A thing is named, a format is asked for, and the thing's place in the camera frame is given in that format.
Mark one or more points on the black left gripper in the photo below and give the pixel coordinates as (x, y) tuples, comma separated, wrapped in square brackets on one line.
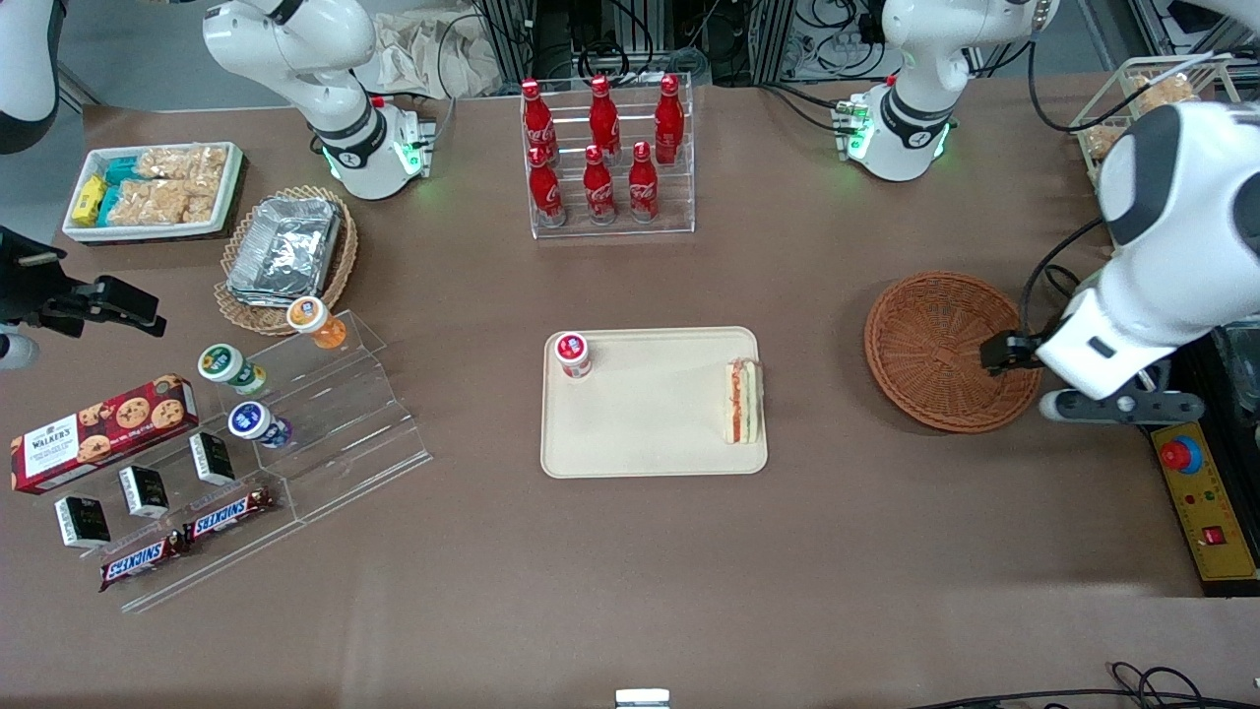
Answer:
[(1010, 351)]

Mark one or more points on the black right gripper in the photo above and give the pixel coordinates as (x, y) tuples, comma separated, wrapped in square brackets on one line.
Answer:
[(30, 286)]

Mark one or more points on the triangular sandwich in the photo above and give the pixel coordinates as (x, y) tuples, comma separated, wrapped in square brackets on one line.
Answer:
[(743, 402)]

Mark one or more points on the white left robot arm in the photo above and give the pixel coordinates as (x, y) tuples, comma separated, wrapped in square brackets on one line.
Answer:
[(1171, 256)]

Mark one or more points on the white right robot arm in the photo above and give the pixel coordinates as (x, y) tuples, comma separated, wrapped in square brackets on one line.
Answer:
[(330, 94)]

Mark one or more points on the brown wicker basket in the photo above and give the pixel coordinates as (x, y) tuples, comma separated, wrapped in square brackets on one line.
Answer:
[(925, 345)]

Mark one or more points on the light wicker basket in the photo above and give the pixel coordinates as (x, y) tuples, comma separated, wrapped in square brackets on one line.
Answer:
[(340, 261)]

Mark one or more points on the beige plastic tray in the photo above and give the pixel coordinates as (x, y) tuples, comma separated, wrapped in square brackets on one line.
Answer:
[(650, 414)]

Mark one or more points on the teal snack pack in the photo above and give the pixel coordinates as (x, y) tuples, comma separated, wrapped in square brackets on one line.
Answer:
[(120, 170), (109, 205)]

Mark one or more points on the yellow snack pack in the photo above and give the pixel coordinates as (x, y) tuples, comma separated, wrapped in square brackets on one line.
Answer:
[(89, 200)]

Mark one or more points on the rice cracker bag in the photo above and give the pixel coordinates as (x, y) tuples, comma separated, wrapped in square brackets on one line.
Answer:
[(162, 202), (182, 162)]

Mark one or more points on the red tartan cookie box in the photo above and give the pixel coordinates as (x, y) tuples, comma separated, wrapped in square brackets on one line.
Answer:
[(98, 433)]

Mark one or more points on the green-cap drink bottle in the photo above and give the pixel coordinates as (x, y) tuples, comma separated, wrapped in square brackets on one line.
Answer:
[(221, 362)]

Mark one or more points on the white rectangular snack bin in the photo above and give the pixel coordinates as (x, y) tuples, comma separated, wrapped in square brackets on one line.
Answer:
[(234, 182)]

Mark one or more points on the small black box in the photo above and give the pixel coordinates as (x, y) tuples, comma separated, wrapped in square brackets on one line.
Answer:
[(145, 490), (213, 458), (84, 522)]

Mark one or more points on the blue-cap drink bottle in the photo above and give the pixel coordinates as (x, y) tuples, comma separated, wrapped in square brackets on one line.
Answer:
[(251, 421)]

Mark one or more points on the stack of foil containers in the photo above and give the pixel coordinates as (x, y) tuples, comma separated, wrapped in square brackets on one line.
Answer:
[(285, 246)]

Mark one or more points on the orange-cap drink bottle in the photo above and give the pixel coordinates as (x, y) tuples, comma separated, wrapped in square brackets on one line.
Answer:
[(310, 317)]

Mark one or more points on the bagged snack in rack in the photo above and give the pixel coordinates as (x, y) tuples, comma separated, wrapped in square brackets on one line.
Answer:
[(1166, 92), (1101, 143)]

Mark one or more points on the Snickers bar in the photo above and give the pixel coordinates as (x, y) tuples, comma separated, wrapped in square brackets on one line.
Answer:
[(226, 514), (138, 563)]

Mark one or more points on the yellow emergency stop box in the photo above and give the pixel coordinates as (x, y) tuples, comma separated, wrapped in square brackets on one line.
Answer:
[(1206, 512)]

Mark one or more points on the clear acrylic stepped stand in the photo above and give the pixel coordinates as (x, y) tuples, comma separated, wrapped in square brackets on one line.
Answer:
[(345, 433)]

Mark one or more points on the clear acrylic bottle rack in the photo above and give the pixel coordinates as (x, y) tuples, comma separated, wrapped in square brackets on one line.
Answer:
[(679, 202)]

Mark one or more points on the red cola bottle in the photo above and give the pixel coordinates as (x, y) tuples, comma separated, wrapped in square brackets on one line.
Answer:
[(602, 113), (535, 113), (643, 187), (668, 118), (546, 192), (598, 192)]

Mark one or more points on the white cloth bag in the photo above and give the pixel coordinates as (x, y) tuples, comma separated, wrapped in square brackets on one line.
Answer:
[(423, 54)]

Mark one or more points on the red-cap drink bottle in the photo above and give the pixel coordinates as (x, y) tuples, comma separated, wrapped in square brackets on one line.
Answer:
[(573, 354)]

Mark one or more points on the small white block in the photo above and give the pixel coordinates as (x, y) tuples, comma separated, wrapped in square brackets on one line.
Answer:
[(642, 699)]

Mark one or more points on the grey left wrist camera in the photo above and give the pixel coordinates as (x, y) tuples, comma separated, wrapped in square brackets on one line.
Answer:
[(1117, 406)]

